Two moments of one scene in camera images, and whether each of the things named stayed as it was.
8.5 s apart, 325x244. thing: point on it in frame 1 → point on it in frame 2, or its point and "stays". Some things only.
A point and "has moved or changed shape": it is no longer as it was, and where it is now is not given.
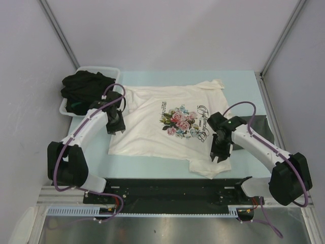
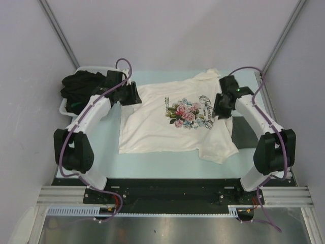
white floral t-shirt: x=169 y=122 has moved or changed shape
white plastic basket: x=111 y=72 stays
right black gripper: x=221 y=154 → x=217 y=111
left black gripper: x=120 y=127 → x=134 y=98
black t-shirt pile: x=80 y=88 stays
